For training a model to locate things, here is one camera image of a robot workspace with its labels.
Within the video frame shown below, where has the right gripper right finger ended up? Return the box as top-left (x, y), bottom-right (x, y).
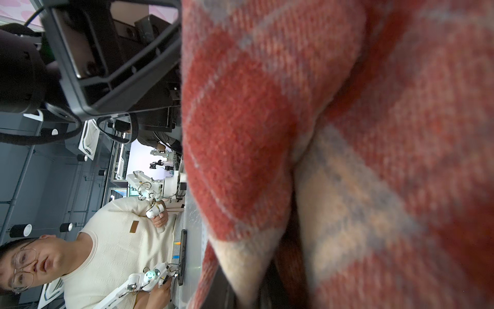
top-left (260, 262), bottom-right (293, 309)

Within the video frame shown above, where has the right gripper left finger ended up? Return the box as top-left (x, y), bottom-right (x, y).
top-left (200, 267), bottom-right (235, 309)

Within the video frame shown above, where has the red plaid skirt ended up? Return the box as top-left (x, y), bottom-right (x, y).
top-left (180, 0), bottom-right (494, 309)

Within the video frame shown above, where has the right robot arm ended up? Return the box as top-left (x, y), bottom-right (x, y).
top-left (1, 1), bottom-right (295, 308)

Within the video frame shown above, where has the person in cream shirt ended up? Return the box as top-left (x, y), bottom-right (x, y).
top-left (1, 196), bottom-right (182, 308)

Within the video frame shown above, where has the person in grey shirt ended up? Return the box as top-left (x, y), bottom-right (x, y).
top-left (137, 130), bottom-right (183, 154)

